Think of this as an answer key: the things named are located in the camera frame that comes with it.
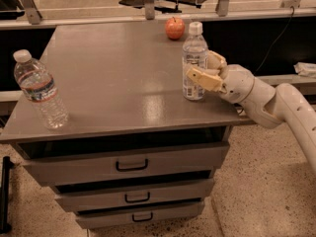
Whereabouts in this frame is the white packet on ledge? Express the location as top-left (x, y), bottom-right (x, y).
top-left (294, 62), bottom-right (316, 78)

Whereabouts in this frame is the bottom grey drawer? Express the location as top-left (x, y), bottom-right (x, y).
top-left (76, 199), bottom-right (204, 229)

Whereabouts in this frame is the grey drawer cabinet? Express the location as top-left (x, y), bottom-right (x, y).
top-left (1, 22), bottom-right (238, 217)

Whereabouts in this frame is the top grey drawer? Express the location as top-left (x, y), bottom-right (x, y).
top-left (24, 141), bottom-right (229, 186)

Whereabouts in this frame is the red apple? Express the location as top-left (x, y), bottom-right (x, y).
top-left (165, 17), bottom-right (185, 40)

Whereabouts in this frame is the middle grey drawer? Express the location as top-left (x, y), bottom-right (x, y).
top-left (55, 179), bottom-right (214, 212)

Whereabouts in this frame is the black cable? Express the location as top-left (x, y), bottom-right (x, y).
top-left (236, 5), bottom-right (296, 116)

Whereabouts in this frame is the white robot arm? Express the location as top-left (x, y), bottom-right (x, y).
top-left (185, 50), bottom-right (316, 173)

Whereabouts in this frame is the blue labelled plastic bottle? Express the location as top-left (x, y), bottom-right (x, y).
top-left (182, 22), bottom-right (208, 101)

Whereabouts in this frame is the black post at left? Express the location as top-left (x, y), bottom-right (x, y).
top-left (0, 156), bottom-right (14, 234)

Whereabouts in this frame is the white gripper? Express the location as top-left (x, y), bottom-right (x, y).
top-left (186, 50), bottom-right (255, 104)

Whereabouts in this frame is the grey drawer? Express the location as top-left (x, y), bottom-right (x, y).
top-left (76, 199), bottom-right (204, 229)
top-left (24, 141), bottom-right (229, 186)
top-left (55, 179), bottom-right (214, 212)

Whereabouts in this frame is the clear water bottle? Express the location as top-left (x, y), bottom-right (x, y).
top-left (13, 49), bottom-right (69, 129)

